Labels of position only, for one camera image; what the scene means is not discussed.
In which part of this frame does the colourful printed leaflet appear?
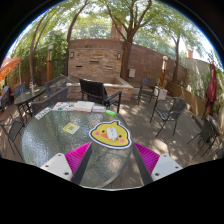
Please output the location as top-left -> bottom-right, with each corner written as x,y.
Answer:
52,101 -> 76,112

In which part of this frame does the stone brick wall fountain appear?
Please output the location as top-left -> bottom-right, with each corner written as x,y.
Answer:
66,38 -> 135,101

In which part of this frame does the green tissue pack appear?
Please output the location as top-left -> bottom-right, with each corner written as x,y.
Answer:
104,109 -> 118,118

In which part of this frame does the white card with black print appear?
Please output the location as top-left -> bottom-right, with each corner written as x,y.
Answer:
34,106 -> 53,121

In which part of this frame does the thin straight tree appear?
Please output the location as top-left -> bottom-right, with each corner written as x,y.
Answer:
171,29 -> 183,84

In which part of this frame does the thin pale pink book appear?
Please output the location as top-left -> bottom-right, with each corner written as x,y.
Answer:
91,105 -> 107,114

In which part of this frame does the twin-trunk tree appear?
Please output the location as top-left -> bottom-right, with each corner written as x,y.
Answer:
29,16 -> 51,84

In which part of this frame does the orange garden lamp post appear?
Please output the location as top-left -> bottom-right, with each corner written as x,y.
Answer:
158,55 -> 169,88
46,44 -> 54,83

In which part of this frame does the closed dark red umbrella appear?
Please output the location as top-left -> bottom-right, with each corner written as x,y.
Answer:
204,60 -> 218,116

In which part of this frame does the yellow square card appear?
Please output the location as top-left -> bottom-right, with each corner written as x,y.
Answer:
62,122 -> 81,135

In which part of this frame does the dark round side table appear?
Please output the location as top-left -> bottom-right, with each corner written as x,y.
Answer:
13,85 -> 47,126

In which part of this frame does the black slatted armchair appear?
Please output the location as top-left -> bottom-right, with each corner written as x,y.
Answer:
78,77 -> 123,114

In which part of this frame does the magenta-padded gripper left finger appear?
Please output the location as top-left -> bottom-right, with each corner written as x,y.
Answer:
41,142 -> 94,186

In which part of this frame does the white paper sign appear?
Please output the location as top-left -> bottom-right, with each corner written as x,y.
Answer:
157,88 -> 169,101

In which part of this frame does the orange patio umbrella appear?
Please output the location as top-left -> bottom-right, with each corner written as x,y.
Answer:
0,57 -> 22,83

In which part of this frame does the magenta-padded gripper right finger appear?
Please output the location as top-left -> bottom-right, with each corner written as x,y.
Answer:
132,142 -> 184,186

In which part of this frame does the yellow duck mouse pad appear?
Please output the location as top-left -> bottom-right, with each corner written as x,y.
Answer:
88,119 -> 133,150

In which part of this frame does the slender curved tree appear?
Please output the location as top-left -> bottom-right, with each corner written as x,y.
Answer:
65,3 -> 88,76

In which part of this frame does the forked tree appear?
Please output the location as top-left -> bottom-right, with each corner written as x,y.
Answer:
99,0 -> 158,82

